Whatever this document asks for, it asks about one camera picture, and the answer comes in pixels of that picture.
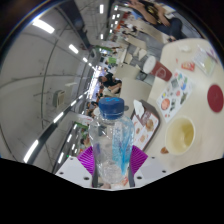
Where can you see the small red sauce packet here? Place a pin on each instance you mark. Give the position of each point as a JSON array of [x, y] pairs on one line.
[[188, 66]]

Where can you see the group of cream chairs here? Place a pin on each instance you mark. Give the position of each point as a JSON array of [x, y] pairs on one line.
[[128, 71]]

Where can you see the group of ceiling lights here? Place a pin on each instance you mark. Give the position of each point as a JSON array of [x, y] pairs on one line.
[[43, 26]]

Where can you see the crumpled white tissue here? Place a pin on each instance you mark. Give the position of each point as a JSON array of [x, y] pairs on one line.
[[185, 48]]

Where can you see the cream chair with round hole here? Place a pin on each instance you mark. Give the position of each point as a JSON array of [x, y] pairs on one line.
[[135, 93]]

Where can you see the white paper napkin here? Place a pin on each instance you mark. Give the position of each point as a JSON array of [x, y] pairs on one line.
[[139, 108]]

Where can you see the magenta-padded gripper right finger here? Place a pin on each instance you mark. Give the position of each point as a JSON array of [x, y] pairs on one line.
[[148, 171]]

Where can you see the colourful printed leaflet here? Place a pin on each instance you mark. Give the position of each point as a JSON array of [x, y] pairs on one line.
[[175, 96]]

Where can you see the ceiling air conditioner unit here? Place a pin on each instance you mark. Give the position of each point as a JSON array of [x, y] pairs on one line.
[[60, 98]]

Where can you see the dark tray with paper liner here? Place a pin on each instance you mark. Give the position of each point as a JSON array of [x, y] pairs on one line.
[[146, 128]]

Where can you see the clear blue-capped water bottle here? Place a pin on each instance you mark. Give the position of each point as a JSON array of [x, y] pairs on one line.
[[111, 146]]

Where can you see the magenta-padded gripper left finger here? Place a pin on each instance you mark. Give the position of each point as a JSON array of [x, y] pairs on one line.
[[75, 171]]

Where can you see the flat round red coaster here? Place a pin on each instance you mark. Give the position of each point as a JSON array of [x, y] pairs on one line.
[[215, 98]]

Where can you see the clear plastic pouch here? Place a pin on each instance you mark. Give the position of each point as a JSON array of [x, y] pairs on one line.
[[205, 61]]

